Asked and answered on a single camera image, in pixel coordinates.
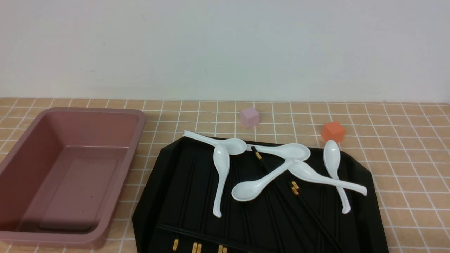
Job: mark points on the black chopstick gold band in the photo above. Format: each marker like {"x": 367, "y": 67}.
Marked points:
{"x": 316, "y": 219}
{"x": 292, "y": 220}

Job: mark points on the white spoon top left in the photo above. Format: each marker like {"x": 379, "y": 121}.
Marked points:
{"x": 234, "y": 146}

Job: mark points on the pink cube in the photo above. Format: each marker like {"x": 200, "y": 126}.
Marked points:
{"x": 249, "y": 117}

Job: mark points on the white spoon vertical left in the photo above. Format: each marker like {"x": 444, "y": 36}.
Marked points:
{"x": 221, "y": 160}

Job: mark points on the white spoon lower middle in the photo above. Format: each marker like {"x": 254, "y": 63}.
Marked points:
{"x": 249, "y": 190}

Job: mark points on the white spoon top middle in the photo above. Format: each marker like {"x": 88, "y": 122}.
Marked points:
{"x": 294, "y": 151}

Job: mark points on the black plastic tray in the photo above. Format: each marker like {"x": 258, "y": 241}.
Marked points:
{"x": 177, "y": 202}

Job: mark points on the white spoon long right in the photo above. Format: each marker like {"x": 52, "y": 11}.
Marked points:
{"x": 306, "y": 173}

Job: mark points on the orange cube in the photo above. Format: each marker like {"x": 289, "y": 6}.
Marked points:
{"x": 333, "y": 131}

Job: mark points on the white spoon far right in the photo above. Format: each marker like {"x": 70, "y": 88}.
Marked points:
{"x": 332, "y": 158}

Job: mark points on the pink plastic bin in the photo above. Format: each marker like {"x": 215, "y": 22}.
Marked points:
{"x": 61, "y": 181}

